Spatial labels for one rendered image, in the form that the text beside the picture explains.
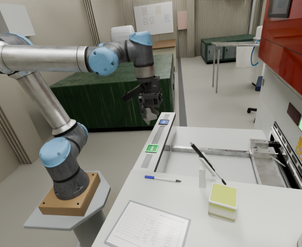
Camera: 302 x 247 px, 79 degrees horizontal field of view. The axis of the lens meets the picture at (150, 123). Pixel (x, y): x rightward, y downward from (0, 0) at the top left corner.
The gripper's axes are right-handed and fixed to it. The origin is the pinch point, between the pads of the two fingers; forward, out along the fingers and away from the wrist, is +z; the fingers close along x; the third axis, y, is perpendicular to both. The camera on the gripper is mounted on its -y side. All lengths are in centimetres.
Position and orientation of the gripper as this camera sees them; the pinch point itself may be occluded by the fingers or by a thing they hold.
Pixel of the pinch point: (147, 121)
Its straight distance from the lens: 80.2
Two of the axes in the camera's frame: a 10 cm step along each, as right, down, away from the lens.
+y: 9.5, 0.3, -3.0
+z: 1.2, 8.7, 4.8
